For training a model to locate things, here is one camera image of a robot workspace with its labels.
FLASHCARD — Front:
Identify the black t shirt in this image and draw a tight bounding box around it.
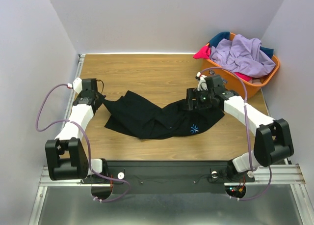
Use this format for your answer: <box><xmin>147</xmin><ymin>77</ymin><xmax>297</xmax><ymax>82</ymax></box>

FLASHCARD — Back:
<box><xmin>103</xmin><ymin>91</ymin><xmax>224</xmax><ymax>140</ymax></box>

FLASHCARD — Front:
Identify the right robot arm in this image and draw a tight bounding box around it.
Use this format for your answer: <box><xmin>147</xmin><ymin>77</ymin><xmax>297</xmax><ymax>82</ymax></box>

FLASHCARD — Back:
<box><xmin>186</xmin><ymin>73</ymin><xmax>294</xmax><ymax>181</ymax></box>

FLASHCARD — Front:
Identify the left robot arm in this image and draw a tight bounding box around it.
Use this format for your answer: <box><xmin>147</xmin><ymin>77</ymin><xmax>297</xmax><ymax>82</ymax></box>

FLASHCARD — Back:
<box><xmin>45</xmin><ymin>78</ymin><xmax>109</xmax><ymax>183</ymax></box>

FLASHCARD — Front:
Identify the pink t shirt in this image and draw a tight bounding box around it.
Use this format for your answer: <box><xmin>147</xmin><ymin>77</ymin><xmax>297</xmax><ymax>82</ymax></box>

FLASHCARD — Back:
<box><xmin>193</xmin><ymin>45</ymin><xmax>211</xmax><ymax>59</ymax></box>

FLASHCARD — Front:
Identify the orange laundry basket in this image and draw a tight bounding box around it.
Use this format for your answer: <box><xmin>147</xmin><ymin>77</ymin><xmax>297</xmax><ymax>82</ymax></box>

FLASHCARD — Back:
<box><xmin>201</xmin><ymin>32</ymin><xmax>280</xmax><ymax>98</ymax></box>

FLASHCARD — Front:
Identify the dark blue t shirt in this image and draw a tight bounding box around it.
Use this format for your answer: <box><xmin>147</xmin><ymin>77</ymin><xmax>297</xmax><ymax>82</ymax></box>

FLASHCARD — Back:
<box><xmin>209</xmin><ymin>31</ymin><xmax>230</xmax><ymax>48</ymax></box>

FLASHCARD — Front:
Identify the lavender t shirt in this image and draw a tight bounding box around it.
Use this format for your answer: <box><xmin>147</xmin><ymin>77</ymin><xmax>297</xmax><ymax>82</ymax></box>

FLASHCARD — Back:
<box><xmin>210</xmin><ymin>34</ymin><xmax>276</xmax><ymax>78</ymax></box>

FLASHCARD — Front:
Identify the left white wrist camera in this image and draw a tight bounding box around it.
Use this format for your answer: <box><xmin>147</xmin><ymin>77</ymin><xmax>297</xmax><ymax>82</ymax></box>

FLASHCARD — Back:
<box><xmin>66</xmin><ymin>77</ymin><xmax>82</xmax><ymax>94</ymax></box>

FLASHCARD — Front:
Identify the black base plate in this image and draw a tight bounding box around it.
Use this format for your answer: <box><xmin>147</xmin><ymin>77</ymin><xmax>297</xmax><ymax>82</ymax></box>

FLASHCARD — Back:
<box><xmin>80</xmin><ymin>160</ymin><xmax>256</xmax><ymax>195</ymax></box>

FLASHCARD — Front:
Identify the aluminium frame rail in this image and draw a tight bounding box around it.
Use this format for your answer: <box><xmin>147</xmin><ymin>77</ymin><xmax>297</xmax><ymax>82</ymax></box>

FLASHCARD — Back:
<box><xmin>39</xmin><ymin>164</ymin><xmax>306</xmax><ymax>186</ymax></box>

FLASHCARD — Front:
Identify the right side aluminium rail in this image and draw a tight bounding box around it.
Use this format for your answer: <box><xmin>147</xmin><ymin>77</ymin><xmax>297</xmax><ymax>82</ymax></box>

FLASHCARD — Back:
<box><xmin>260</xmin><ymin>88</ymin><xmax>292</xmax><ymax>166</ymax></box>

